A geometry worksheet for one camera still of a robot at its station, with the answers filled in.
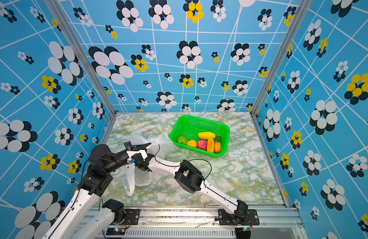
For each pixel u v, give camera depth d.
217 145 0.96
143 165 0.71
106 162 0.55
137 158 0.52
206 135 1.02
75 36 0.80
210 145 0.96
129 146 0.58
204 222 0.72
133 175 0.67
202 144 0.94
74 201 0.46
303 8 0.68
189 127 1.12
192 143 0.96
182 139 0.96
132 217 0.73
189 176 0.64
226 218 0.72
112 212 0.62
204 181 0.63
